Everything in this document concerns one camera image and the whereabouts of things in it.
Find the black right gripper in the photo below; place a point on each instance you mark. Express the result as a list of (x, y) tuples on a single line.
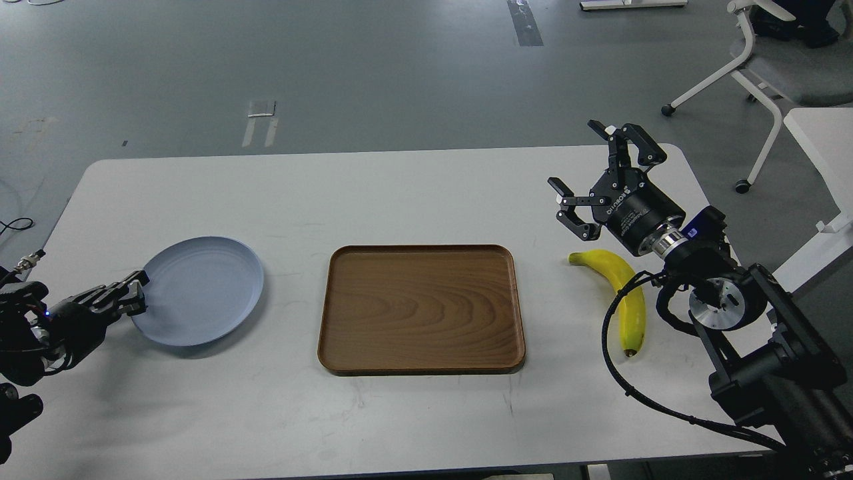
[(637, 207)]

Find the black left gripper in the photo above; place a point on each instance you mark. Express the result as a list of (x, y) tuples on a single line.
[(76, 329)]

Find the light blue plate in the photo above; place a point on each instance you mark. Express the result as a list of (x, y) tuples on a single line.
[(199, 290)]

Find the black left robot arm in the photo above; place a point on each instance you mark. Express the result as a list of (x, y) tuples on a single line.
[(38, 341)]

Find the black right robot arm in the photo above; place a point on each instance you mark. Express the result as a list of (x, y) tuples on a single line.
[(774, 375)]

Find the grey floor tape strip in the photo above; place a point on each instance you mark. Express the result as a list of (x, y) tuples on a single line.
[(526, 29)]

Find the white grey office chair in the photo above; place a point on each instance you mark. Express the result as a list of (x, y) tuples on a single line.
[(806, 77)]

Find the brown wooden tray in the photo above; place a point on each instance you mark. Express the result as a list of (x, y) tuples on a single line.
[(429, 309)]

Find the white floor tape marks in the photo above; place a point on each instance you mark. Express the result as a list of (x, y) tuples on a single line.
[(262, 123)]

